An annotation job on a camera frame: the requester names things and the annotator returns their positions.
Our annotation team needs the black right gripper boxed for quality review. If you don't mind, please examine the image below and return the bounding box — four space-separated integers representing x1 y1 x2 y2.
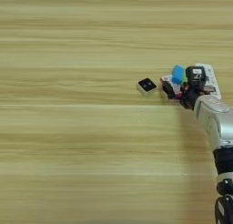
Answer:
161 80 208 111

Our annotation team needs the blue rectangular block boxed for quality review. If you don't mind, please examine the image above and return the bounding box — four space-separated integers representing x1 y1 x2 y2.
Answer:
171 64 187 86

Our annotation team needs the small black-topped white cube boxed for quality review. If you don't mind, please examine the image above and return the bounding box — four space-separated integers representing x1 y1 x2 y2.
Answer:
136 77 158 97

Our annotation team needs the white remote control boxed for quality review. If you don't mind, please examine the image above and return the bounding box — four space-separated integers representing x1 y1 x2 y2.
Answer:
195 62 222 100

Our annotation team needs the red and white card box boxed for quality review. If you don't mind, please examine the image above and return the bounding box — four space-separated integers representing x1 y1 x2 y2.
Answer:
159 74 184 101

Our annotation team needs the black box with white label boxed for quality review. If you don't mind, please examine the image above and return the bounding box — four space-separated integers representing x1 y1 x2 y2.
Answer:
185 65 208 87

